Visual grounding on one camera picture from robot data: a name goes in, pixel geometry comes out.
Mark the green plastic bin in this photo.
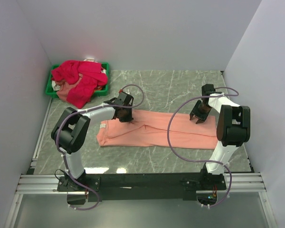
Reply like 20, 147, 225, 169
45, 62, 110, 98

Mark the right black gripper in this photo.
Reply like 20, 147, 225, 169
190, 100, 212, 124

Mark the white garment in bin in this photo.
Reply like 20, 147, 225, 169
51, 81, 60, 92

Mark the salmon pink t shirt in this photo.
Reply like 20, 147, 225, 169
96, 110, 218, 150

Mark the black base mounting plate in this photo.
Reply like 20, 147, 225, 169
57, 171, 227, 202

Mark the magenta red t shirt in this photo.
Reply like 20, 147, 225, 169
51, 60, 108, 109

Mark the dusty pink garment in bin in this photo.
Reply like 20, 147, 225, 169
56, 79, 81, 102

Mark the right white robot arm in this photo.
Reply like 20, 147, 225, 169
190, 84, 251, 190

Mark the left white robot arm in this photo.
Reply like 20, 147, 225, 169
51, 92, 133, 191

